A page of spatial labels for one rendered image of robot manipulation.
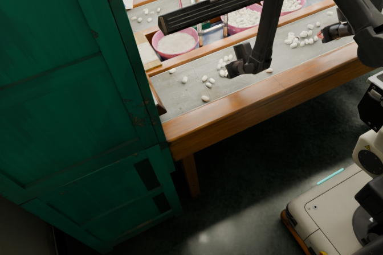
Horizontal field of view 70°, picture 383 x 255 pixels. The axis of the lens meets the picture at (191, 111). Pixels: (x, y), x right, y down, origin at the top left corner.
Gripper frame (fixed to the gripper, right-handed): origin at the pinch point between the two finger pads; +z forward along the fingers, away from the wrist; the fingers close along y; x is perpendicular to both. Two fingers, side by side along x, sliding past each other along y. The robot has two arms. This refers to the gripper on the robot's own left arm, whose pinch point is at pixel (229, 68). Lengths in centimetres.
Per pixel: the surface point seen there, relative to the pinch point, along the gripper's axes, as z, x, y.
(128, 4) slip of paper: 72, -57, 25
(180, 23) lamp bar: -9.9, -25.7, 18.0
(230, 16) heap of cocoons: 40, -25, -27
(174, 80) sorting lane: 14.6, -3.2, 24.1
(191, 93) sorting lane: 5.7, 4.6, 20.3
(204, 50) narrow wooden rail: 20.3, -11.5, 2.1
